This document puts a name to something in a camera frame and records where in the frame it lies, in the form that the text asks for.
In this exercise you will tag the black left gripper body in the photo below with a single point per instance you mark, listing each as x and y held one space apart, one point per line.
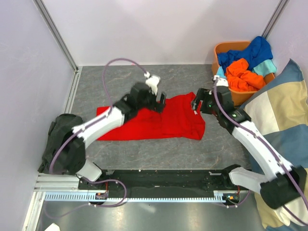
149 101

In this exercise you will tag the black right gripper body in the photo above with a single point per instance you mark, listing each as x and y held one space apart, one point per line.
208 107

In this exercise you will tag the red t shirt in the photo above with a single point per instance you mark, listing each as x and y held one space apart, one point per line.
178 120

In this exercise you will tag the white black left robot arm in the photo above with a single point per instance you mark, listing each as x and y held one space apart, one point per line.
90 131

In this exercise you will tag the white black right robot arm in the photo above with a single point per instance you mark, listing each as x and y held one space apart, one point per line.
281 182

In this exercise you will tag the orange t shirt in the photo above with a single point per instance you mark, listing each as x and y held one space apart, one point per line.
240 79

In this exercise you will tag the blue and teal t shirt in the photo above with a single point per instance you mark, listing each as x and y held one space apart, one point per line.
257 53

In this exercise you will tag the blue and beige checked pillow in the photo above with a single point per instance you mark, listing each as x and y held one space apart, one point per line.
280 112

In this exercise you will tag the dark green striped folded shirt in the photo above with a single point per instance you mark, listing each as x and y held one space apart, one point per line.
55 142

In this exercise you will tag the white object bottom left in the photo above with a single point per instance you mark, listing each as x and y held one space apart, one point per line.
53 227

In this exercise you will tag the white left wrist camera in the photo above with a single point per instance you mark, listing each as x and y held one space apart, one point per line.
152 81

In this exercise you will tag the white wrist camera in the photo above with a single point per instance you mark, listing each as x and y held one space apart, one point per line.
152 81
220 81

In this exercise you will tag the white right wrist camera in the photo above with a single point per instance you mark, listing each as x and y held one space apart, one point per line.
220 81

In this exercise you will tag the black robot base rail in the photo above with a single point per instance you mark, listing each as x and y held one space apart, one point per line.
208 180

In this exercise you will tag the right aluminium corner post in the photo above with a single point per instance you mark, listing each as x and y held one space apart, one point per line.
274 18

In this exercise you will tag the light blue slotted cable duct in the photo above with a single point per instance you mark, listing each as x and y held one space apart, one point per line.
215 197

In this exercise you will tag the aluminium corner frame post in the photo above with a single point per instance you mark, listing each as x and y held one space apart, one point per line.
55 32

